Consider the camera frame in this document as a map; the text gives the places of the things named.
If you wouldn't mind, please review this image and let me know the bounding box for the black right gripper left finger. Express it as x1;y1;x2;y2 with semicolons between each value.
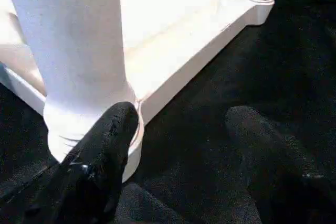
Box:
21;102;140;224

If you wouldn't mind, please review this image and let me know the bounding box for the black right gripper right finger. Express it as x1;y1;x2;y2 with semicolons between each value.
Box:
225;105;336;224

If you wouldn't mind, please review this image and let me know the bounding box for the black plastic mat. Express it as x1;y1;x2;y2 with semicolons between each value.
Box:
0;0;336;224

